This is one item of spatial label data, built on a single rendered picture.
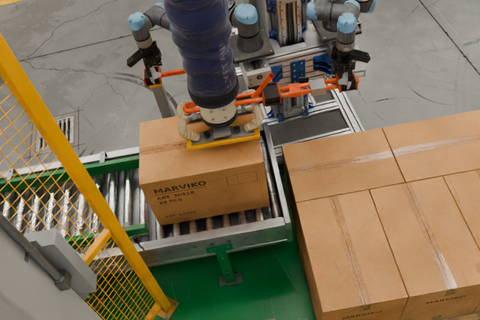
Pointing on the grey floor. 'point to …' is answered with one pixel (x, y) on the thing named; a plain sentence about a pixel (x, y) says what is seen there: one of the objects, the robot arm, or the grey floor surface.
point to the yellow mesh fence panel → (90, 193)
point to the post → (162, 101)
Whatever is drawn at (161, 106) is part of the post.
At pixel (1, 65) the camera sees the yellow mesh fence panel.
